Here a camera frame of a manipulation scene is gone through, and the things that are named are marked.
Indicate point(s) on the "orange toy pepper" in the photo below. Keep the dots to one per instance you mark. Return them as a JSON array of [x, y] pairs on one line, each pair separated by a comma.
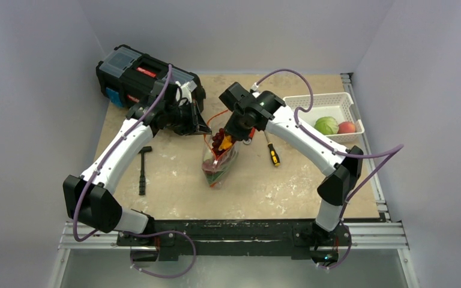
[[226, 143]]

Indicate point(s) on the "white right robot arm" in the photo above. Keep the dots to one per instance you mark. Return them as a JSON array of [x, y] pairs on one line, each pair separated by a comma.
[[341, 166]]

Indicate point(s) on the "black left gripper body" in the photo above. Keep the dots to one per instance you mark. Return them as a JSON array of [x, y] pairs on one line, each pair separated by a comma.
[[180, 116]]

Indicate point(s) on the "clear zip top bag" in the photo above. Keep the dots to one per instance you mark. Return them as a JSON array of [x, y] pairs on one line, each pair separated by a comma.
[[215, 169]]

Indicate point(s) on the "black plastic toolbox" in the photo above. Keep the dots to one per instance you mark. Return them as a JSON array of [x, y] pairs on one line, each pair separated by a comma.
[[128, 76]]

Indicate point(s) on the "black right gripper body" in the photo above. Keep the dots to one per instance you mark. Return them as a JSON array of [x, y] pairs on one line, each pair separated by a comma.
[[236, 132]]

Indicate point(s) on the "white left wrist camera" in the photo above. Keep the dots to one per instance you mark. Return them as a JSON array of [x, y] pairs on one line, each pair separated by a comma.
[[185, 90]]

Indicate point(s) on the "red handled adjustable wrench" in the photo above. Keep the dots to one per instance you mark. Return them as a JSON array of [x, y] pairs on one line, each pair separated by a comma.
[[248, 141]]

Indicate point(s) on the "green toy cabbage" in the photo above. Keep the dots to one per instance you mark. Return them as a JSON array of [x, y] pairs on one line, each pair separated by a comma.
[[327, 125]]

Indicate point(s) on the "purple toy grapes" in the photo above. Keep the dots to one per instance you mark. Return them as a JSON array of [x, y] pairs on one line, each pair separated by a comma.
[[216, 142]]

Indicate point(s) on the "white plastic basket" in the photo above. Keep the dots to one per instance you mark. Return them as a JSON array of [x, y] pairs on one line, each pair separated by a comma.
[[339, 105]]

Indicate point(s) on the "black hammer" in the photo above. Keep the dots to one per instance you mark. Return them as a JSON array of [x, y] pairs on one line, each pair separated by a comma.
[[142, 176]]

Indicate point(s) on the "red toy peach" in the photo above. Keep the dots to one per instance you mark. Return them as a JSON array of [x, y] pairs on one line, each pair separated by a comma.
[[346, 127]]

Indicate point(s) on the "yellow black screwdriver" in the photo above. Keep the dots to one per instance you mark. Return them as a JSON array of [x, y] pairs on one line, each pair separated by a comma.
[[273, 154]]

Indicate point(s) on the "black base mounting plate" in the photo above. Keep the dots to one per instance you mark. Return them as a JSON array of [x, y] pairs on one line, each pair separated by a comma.
[[299, 239]]

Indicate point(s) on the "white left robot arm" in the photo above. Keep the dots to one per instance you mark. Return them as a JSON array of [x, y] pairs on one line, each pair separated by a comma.
[[89, 199]]

